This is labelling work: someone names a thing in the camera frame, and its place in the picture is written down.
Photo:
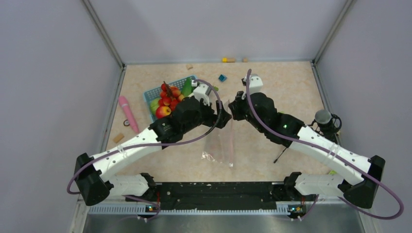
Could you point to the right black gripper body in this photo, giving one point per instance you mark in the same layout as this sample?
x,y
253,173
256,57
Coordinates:
x,y
241,111

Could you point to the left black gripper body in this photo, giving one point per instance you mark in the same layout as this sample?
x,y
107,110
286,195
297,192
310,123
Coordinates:
x,y
206,116

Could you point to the clear pink-dotted zip bag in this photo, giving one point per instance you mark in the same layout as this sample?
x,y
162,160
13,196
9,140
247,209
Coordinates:
x,y
219,146

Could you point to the red cherry bunch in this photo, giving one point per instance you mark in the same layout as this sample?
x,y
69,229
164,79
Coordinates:
x,y
170,96

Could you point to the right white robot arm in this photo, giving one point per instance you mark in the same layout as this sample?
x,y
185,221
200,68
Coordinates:
x,y
356,175

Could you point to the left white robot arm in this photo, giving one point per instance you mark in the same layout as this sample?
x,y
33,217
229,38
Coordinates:
x,y
92,174

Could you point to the green leafy vegetable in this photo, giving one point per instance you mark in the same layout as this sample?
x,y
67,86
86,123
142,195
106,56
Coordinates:
x,y
190,85

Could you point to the blue square block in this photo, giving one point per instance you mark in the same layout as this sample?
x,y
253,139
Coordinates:
x,y
222,78

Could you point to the red yellow apple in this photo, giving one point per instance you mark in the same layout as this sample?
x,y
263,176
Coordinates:
x,y
162,111

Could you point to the green apple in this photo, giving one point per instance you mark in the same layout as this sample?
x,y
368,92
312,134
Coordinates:
x,y
154,104

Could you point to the light blue plastic basket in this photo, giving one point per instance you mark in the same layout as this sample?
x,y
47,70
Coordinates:
x,y
154,93

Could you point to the pink cylindrical bottle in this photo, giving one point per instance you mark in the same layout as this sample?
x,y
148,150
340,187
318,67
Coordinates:
x,y
124,104

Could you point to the black microphone on stand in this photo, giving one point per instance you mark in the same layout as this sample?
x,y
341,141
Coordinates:
x,y
328,125

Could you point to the wooden block front left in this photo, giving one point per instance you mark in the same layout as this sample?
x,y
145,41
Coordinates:
x,y
118,138

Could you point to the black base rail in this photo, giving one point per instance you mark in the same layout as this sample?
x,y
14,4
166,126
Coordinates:
x,y
222,198

